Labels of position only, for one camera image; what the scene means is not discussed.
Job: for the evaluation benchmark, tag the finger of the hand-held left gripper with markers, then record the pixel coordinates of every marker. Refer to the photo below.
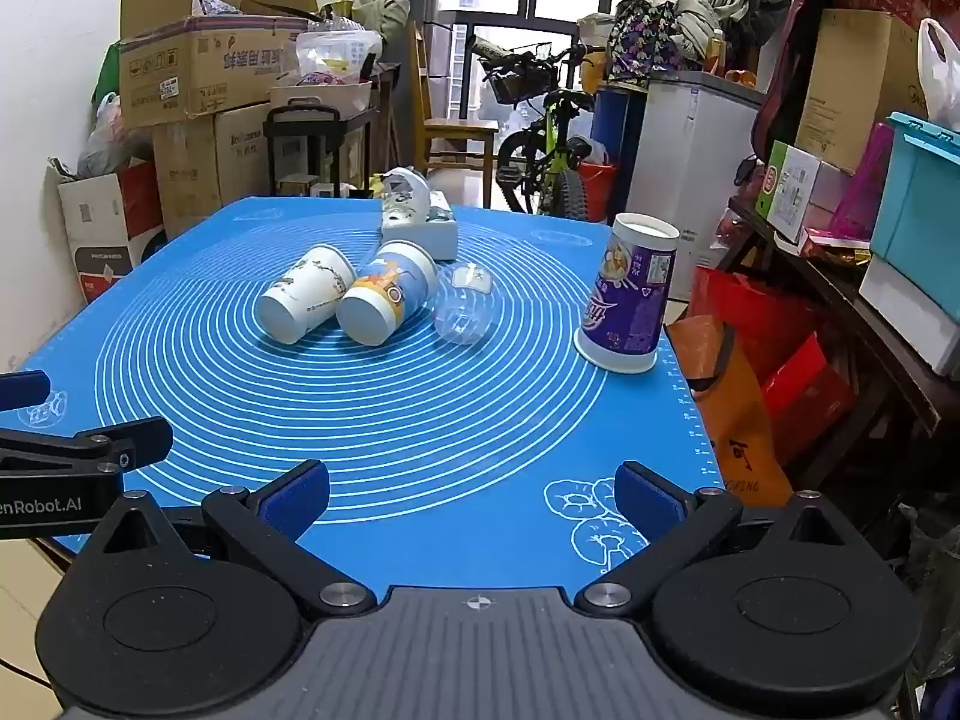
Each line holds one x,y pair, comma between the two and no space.
22,390
112,446

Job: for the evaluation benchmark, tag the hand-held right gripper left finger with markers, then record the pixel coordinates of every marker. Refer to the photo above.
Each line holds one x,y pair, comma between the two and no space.
294,501

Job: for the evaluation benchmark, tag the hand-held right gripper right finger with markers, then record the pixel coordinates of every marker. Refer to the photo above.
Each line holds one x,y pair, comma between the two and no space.
646,501

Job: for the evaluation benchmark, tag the white paper cup branch print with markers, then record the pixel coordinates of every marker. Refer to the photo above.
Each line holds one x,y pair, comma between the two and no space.
300,301

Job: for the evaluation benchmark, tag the blue and white paper cup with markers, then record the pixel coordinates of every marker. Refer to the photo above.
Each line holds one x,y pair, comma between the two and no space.
386,292

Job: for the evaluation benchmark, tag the clear plastic cup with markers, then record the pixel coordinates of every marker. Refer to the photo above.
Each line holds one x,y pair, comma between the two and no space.
465,309

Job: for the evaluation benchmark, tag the purple paper cup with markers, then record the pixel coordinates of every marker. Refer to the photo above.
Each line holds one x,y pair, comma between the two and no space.
622,300

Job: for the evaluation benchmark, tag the orange shopping bag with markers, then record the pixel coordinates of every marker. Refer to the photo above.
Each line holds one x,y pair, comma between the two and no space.
727,420

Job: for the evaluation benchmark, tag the blue silicone mat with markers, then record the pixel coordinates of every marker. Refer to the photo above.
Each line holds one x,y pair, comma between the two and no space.
450,427

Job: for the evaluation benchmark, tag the white and red cardboard box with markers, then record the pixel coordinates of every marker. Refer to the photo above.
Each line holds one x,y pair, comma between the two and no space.
105,232

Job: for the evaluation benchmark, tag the red shopping bag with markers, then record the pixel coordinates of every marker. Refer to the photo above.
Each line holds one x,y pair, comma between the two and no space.
750,315

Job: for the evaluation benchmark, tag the dark wooden table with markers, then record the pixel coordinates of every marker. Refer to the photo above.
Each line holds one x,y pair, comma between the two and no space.
885,382

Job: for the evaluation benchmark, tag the grey plastic bag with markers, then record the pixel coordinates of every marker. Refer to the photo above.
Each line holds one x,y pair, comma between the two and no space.
112,139

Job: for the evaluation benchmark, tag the white small box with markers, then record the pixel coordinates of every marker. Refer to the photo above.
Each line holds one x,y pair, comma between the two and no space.
435,234

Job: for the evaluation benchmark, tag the red bucket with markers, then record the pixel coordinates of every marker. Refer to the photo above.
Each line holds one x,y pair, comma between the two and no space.
598,191

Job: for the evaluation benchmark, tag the white flat box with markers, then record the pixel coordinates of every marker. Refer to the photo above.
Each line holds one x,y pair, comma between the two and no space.
907,322

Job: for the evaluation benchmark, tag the white chest freezer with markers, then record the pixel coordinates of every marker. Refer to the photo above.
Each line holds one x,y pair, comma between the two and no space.
690,165

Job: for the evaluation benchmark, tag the green and white box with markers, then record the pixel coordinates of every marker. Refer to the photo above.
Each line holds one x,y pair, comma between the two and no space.
787,191

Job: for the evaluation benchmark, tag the green and black bicycle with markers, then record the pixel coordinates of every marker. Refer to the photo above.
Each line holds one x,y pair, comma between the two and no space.
547,157

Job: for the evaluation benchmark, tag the black metal cart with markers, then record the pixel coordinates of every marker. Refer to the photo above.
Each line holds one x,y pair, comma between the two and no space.
315,142

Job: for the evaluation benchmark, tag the large open cardboard box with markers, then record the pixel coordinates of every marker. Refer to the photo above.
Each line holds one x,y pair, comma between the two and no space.
187,67

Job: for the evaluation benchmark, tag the wooden chair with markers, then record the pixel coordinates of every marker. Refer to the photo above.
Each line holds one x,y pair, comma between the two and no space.
457,131

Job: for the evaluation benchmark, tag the teal storage box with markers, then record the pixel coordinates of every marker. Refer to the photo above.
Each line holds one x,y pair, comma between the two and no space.
922,195

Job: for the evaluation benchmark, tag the clear plastic bag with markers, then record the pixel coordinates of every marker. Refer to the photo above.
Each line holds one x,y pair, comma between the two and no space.
337,52

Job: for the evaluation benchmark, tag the dark red jacket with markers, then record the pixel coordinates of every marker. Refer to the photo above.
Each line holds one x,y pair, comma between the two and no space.
787,67

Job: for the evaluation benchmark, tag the tall brown cardboard box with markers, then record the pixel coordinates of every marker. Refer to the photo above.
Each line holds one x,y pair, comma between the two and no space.
847,90

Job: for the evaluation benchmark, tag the purple patterned bag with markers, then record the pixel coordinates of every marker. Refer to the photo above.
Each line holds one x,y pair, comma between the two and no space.
645,41

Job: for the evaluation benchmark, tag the white plastic bag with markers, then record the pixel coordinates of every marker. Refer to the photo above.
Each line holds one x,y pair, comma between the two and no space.
941,79

